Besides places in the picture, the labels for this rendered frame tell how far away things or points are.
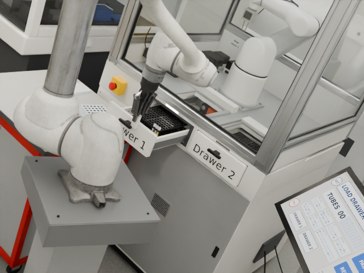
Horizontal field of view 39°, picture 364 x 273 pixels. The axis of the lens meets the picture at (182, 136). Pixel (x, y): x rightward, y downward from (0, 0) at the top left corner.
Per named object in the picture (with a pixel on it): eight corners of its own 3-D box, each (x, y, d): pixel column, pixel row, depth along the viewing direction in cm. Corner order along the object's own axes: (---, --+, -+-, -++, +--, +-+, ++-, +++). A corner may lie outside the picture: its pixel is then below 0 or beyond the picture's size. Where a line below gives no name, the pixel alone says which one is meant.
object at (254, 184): (251, 201, 223) (265, 175, 216) (98, 84, 268) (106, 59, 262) (335, 159, 297) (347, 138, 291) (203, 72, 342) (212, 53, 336)
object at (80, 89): (71, 96, 255) (72, 92, 255) (60, 86, 259) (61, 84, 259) (90, 93, 265) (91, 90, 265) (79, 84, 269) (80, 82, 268)
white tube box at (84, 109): (85, 120, 240) (87, 113, 238) (78, 110, 245) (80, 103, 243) (108, 120, 247) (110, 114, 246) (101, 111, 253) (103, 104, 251)
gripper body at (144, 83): (151, 84, 205) (143, 104, 209) (164, 82, 211) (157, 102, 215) (138, 75, 208) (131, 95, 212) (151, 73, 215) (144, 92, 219)
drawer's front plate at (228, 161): (235, 187, 225) (245, 167, 220) (187, 150, 238) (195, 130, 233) (237, 186, 226) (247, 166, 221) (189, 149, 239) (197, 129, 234)
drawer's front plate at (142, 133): (146, 157, 219) (155, 136, 214) (102, 121, 232) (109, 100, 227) (149, 157, 220) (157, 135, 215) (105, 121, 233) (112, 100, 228)
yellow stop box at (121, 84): (116, 96, 255) (121, 83, 252) (106, 88, 258) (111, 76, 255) (123, 95, 259) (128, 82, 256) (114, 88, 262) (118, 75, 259)
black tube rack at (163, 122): (154, 143, 228) (158, 130, 225) (127, 122, 236) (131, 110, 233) (184, 135, 246) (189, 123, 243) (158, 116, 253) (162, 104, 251)
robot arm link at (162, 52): (139, 62, 203) (167, 77, 201) (151, 26, 197) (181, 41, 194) (151, 58, 213) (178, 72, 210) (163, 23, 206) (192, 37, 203)
